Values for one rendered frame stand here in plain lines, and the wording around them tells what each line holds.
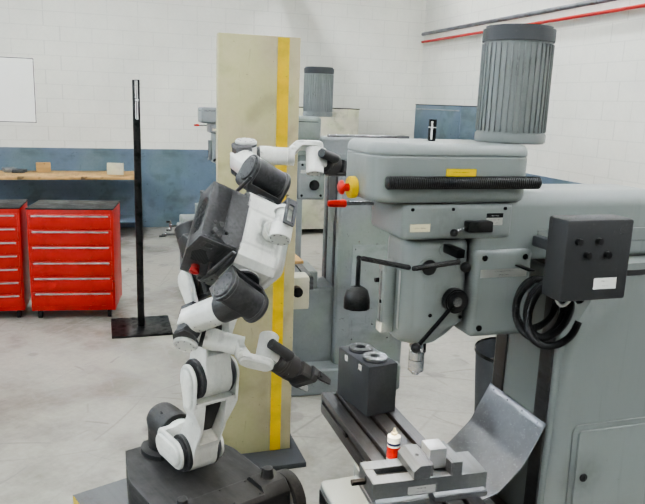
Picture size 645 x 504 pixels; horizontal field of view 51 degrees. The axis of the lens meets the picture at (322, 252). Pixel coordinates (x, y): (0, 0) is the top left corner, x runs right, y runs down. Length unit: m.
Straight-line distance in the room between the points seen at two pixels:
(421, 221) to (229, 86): 1.89
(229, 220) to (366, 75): 9.57
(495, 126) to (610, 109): 5.96
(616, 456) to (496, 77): 1.21
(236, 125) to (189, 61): 7.34
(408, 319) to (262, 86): 1.92
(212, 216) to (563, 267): 0.98
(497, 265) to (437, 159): 0.37
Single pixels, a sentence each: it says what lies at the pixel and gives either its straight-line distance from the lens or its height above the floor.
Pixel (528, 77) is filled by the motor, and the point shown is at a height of 2.07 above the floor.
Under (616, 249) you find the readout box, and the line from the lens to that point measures 1.88.
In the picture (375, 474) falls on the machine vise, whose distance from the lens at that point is 2.02.
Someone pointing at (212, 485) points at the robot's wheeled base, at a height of 0.57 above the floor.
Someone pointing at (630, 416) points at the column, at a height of 1.07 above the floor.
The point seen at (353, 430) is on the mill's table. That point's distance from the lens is 2.39.
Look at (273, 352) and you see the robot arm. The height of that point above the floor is 1.19.
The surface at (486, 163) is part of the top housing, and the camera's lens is 1.90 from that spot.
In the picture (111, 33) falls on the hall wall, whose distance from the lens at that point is 10.79.
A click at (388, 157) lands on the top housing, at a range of 1.78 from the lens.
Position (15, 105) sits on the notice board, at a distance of 10.82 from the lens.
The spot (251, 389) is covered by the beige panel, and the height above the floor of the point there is 0.42.
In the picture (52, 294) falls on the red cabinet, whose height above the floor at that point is 0.24.
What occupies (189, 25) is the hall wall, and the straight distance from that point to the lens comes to 10.88.
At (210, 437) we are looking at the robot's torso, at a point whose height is 0.75.
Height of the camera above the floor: 1.98
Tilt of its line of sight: 12 degrees down
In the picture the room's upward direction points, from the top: 2 degrees clockwise
